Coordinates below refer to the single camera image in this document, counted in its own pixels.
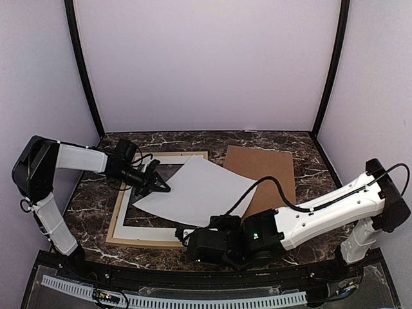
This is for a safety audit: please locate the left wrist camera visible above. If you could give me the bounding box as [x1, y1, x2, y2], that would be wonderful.
[114, 138, 137, 163]

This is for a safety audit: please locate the light wooden picture frame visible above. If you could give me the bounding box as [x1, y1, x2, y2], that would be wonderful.
[105, 149, 210, 249]

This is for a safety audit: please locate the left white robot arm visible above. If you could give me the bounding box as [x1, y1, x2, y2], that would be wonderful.
[12, 135, 171, 281]

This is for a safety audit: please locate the black front rail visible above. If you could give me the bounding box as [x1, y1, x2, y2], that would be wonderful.
[35, 249, 382, 291]

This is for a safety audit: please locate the white slotted cable duct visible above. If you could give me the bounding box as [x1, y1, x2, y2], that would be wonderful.
[41, 275, 308, 308]

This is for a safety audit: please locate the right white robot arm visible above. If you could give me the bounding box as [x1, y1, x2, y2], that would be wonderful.
[175, 158, 411, 279]

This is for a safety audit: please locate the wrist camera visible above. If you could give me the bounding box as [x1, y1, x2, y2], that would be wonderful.
[209, 215, 241, 231]
[114, 138, 137, 163]

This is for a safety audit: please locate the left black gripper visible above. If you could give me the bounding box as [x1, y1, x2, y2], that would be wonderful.
[111, 164, 170, 198]

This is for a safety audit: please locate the right black corner post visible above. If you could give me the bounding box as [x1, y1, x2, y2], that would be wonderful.
[310, 0, 351, 139]

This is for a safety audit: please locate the white mat board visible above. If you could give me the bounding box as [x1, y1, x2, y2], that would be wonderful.
[106, 151, 208, 249]

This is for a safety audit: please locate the blue landscape photo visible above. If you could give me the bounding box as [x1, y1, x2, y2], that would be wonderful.
[134, 156, 255, 227]

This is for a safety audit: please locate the small circuit board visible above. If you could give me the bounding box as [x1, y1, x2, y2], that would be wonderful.
[91, 289, 120, 306]

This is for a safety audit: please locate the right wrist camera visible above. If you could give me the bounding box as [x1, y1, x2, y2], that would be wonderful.
[209, 215, 241, 231]

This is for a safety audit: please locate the brown backing board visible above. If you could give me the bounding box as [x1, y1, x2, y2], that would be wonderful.
[223, 145, 296, 220]

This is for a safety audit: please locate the black corner post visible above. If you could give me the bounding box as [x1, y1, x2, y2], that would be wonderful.
[310, 0, 351, 139]
[64, 0, 106, 139]

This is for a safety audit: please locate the left black corner post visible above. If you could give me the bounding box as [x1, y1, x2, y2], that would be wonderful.
[64, 0, 106, 139]

